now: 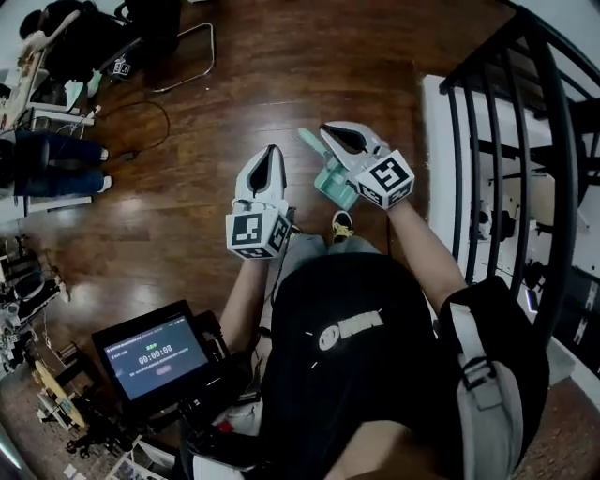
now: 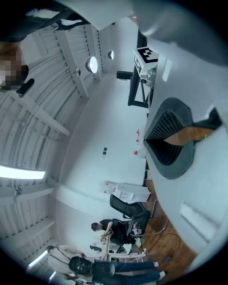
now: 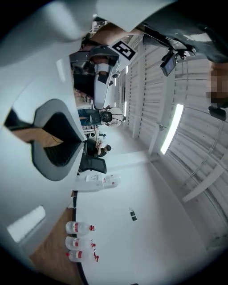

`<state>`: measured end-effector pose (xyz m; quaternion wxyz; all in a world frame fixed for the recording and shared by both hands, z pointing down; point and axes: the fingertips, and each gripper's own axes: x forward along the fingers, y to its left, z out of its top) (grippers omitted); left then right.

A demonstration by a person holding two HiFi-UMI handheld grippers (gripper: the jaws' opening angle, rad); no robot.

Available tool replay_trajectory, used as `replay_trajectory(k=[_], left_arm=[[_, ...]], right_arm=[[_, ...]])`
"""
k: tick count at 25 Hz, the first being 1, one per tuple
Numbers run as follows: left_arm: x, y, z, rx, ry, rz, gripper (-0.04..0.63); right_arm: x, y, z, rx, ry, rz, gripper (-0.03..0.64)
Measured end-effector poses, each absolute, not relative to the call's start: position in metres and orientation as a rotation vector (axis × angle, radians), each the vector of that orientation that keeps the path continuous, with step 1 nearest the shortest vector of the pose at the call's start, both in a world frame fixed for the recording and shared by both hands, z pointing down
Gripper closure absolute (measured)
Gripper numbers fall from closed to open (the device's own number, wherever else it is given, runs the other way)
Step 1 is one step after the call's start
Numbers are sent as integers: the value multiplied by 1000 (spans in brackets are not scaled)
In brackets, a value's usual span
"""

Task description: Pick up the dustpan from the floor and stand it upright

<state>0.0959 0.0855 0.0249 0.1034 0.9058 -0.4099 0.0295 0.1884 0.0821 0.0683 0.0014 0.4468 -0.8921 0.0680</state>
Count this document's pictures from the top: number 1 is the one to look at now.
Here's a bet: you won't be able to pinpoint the black display monitor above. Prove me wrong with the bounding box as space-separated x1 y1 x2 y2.
91 299 224 416

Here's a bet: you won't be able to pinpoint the person's yellow black shoe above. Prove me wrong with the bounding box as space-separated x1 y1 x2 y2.
330 209 356 246

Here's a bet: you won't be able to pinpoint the person's grey trousers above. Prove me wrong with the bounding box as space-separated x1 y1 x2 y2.
279 232 383 264

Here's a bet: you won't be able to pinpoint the black office chair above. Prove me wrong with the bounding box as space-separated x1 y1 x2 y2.
112 0 218 94

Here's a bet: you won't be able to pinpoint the wooden board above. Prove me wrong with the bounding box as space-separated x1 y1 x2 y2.
32 359 88 432

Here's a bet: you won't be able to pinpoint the wooden desk white legs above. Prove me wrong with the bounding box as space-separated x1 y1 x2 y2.
0 40 98 142

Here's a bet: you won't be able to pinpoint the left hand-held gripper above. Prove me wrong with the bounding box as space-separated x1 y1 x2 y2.
225 143 294 261

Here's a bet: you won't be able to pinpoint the person's black t-shirt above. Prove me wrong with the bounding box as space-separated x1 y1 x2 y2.
259 252 550 480

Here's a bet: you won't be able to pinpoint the mint green handheld object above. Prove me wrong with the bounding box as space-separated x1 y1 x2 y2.
297 127 362 213

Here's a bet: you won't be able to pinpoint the grey white sling bag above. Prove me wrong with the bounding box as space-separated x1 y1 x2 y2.
439 299 527 480

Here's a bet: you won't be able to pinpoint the person's right forearm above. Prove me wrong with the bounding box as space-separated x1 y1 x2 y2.
386 201 471 321

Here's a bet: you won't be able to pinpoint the black metal railing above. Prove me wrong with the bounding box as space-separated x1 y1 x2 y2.
438 0 600 353

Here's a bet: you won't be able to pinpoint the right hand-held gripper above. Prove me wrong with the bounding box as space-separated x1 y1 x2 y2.
319 121 416 212

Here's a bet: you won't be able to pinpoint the white printed papers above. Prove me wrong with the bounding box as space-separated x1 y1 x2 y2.
105 435 177 480

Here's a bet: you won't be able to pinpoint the black floor cable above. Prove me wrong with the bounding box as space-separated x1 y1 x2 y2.
91 99 172 163

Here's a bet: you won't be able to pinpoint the person's left forearm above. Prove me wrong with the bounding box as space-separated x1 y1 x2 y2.
217 255 276 351

